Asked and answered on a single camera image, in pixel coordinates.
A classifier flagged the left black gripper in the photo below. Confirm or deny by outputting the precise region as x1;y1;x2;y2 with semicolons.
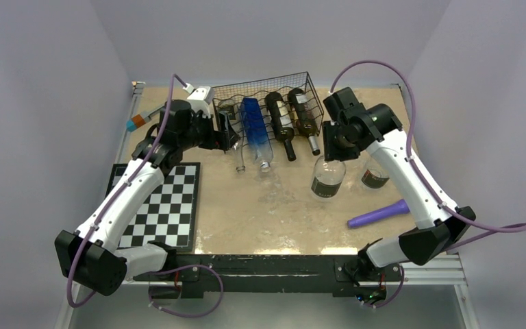
177;108;239;151

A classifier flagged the clear glass bottle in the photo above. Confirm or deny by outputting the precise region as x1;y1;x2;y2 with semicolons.
216;99;246;174

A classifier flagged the olive wine bottle brown label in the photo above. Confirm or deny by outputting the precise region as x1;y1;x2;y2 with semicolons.
288;88;321;156

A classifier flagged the dark wine bottle Negroamaro label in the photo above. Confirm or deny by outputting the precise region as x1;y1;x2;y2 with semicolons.
264;92;297;162

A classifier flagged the clear bottle silver cap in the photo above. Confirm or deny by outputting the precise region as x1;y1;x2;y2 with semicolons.
360;158;390;190
310;156;347;199

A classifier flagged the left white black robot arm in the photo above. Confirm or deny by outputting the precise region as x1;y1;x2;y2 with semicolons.
54;99;239;298

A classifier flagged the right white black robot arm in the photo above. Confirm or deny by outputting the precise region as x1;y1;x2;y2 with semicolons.
322;87;476;280

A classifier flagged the purple plastic microphone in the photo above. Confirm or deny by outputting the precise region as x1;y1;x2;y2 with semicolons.
347;199;410;229

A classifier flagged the black white chessboard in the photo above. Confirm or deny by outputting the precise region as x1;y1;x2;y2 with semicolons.
118;162;201;252

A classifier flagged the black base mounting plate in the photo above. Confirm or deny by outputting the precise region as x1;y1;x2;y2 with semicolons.
134;254;401;299

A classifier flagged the black wire wine rack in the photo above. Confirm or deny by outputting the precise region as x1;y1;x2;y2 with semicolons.
212;71;325;142

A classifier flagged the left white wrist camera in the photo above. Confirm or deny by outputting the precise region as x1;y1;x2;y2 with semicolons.
183;84;215;119

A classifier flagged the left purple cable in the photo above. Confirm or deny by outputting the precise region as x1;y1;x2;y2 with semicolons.
65;73;225;319

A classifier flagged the purple cable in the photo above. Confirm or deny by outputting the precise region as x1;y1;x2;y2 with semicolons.
65;73;225;319
329;60;526;310

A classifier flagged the orange blue handled tool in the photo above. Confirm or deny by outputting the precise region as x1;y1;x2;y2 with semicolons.
126;106;164;132

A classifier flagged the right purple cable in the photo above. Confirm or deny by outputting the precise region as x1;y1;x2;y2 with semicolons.
329;60;526;310

